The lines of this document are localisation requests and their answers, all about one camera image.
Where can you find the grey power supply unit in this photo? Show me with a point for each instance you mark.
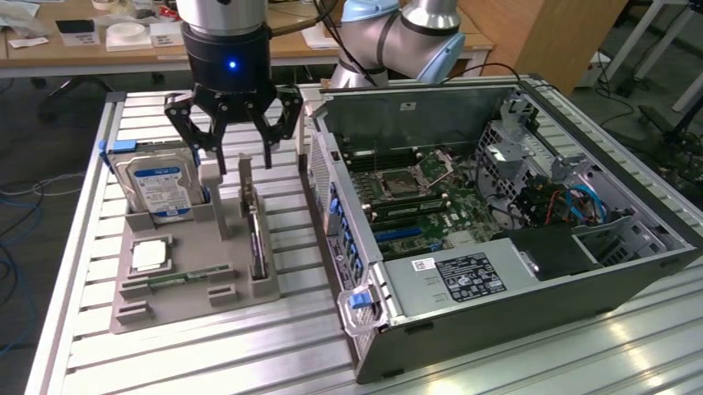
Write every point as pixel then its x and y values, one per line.
pixel 472 275

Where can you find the green RAM stick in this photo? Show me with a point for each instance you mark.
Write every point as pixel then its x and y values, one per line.
pixel 186 276

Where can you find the plain white box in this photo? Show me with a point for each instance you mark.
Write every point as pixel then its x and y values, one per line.
pixel 164 35

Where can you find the hard disk with blue caddy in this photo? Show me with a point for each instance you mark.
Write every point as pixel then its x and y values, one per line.
pixel 153 181

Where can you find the silver metal disk bay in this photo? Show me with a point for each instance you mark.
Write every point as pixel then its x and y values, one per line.
pixel 505 160

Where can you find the blue expansion slot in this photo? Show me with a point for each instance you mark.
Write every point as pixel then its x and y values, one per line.
pixel 397 234

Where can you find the wooden desk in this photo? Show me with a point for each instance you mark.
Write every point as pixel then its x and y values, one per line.
pixel 65 53

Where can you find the metal socket cover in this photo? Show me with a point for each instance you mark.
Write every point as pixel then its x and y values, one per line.
pixel 436 166

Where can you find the white box with black top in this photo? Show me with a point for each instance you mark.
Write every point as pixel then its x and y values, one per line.
pixel 78 39

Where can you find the silver CPU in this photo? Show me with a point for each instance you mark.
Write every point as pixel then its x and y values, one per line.
pixel 149 256

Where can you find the CPU socket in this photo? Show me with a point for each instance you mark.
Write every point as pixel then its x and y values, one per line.
pixel 397 183

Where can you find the green motherboard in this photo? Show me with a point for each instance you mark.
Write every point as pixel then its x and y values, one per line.
pixel 461 210

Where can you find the black plastic shroud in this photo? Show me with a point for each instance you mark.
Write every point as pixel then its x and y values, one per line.
pixel 548 251

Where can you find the graphics card with metal bracket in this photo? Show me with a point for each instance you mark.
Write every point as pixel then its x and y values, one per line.
pixel 245 177

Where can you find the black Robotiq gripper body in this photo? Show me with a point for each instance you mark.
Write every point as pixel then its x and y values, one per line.
pixel 230 82

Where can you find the white paper label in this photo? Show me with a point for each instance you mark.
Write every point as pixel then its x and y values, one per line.
pixel 26 42

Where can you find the black RAM stick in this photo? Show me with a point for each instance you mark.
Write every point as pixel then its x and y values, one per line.
pixel 412 210

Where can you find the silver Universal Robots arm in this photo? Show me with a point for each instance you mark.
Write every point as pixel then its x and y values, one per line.
pixel 218 14

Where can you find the grey parts rack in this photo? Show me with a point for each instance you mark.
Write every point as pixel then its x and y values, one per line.
pixel 192 247

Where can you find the open black PC case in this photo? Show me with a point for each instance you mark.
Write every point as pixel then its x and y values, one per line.
pixel 493 329

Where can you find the wooden cabinet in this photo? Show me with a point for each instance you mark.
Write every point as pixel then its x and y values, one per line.
pixel 548 37

